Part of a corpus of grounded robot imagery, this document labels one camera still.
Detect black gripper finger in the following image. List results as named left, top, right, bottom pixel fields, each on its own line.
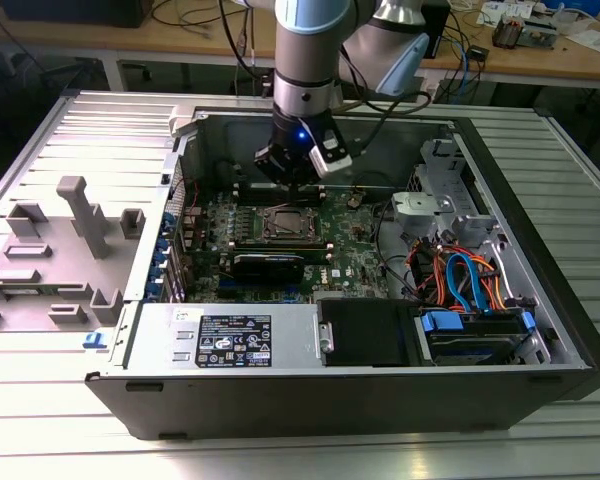
left=297, top=171, right=327, bottom=202
left=252, top=143, right=300, bottom=202

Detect silver CPU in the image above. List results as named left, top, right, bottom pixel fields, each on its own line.
left=273, top=212, right=305, bottom=235

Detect RAM slot with white clips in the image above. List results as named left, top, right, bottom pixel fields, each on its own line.
left=234, top=182, right=326, bottom=190
left=235, top=192, right=327, bottom=200

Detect RAM slot with black clips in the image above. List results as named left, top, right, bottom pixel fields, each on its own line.
left=235, top=187, right=326, bottom=195
left=235, top=197, right=328, bottom=206

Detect green motherboard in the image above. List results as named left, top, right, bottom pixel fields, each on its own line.
left=182, top=187, right=396, bottom=306

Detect beige case latch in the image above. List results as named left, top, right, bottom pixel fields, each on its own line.
left=168, top=103, right=204, bottom=139

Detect black graphics card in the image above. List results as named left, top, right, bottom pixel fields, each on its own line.
left=228, top=251, right=306, bottom=287

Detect silver drive cage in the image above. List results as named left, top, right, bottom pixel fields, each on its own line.
left=404, top=138, right=474, bottom=199

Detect black computer tower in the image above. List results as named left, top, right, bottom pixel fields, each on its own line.
left=422, top=0, right=454, bottom=60

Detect hard disk in blue carrier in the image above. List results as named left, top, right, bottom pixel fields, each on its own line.
left=414, top=307, right=539, bottom=366

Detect silver power supply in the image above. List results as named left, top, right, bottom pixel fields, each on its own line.
left=124, top=302, right=326, bottom=371

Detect wooden desk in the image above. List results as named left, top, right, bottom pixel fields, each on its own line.
left=0, top=0, right=600, bottom=84

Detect black PC case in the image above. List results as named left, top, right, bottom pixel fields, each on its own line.
left=84, top=92, right=600, bottom=441

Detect copper coil transformer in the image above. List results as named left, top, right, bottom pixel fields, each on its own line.
left=492, top=13, right=525, bottom=50

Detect printed paper cards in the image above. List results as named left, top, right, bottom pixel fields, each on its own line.
left=478, top=0, right=536, bottom=26

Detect flat black box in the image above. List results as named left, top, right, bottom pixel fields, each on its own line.
left=2, top=0, right=149, bottom=29

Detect grey parts rack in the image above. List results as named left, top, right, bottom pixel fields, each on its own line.
left=0, top=174, right=146, bottom=334

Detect grey electronic device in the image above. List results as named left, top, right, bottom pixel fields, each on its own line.
left=522, top=14, right=564, bottom=50

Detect white paper sheet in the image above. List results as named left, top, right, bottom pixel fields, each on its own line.
left=564, top=28, right=600, bottom=52

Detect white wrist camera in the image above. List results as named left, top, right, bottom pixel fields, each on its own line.
left=307, top=127, right=355, bottom=179

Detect black wire with white label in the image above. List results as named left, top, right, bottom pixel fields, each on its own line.
left=213, top=158, right=245, bottom=187

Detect thin black wire loop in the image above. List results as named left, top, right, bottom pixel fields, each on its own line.
left=352, top=171, right=406, bottom=201

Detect red black twisted wire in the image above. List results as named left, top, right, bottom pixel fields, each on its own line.
left=183, top=178, right=202, bottom=210

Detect silver metal bracket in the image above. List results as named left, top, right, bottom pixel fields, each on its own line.
left=390, top=191, right=455, bottom=230

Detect thick black camera cable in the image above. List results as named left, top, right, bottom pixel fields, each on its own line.
left=347, top=91, right=432, bottom=157

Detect red orange wire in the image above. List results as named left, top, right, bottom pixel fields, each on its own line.
left=408, top=242, right=451, bottom=306

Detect blue wire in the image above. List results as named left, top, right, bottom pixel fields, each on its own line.
left=444, top=252, right=494, bottom=316

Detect blue network cable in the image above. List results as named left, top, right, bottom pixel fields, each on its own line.
left=452, top=39, right=476, bottom=96

